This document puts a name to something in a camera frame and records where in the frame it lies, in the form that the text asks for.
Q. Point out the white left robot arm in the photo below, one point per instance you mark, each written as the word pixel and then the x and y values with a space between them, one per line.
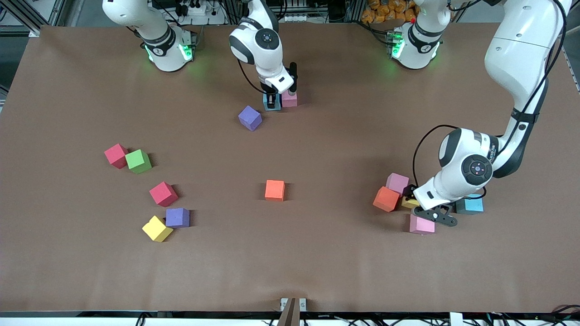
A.
pixel 516 59

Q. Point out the white power strip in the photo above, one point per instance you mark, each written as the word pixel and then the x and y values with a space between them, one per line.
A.
pixel 294 19
pixel 197 10

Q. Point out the pink foam block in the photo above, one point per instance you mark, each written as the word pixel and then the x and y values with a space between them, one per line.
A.
pixel 421 225
pixel 290 100
pixel 396 182

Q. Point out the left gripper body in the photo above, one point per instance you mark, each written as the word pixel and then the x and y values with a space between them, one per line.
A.
pixel 409 191

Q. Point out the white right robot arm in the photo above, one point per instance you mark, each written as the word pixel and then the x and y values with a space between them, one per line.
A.
pixel 267 45

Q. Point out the white metal bracket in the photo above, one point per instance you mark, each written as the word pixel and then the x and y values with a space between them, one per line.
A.
pixel 283 302

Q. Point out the purple foam block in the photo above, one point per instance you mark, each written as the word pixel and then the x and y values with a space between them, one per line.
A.
pixel 250 118
pixel 177 217

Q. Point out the green foam block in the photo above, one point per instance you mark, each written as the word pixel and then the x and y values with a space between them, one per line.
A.
pixel 138 160

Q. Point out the dark slanted metal bar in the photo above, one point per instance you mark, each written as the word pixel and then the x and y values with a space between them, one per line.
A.
pixel 290 317

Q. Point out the red foam block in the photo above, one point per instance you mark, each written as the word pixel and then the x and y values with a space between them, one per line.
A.
pixel 116 155
pixel 163 194

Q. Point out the light blue foam block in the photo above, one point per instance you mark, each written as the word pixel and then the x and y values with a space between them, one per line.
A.
pixel 278 106
pixel 473 207

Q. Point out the aluminium frame profile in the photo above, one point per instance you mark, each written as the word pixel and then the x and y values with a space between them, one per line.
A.
pixel 56 11

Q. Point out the yellow foam block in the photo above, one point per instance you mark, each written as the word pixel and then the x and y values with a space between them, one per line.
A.
pixel 408 203
pixel 157 228

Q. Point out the small white box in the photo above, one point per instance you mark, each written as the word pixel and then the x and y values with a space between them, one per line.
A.
pixel 456 319

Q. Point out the orange foam block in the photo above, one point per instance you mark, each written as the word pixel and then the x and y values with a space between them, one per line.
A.
pixel 386 198
pixel 274 190

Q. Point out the orange packaged goods pile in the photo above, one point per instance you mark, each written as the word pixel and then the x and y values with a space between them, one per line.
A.
pixel 385 9

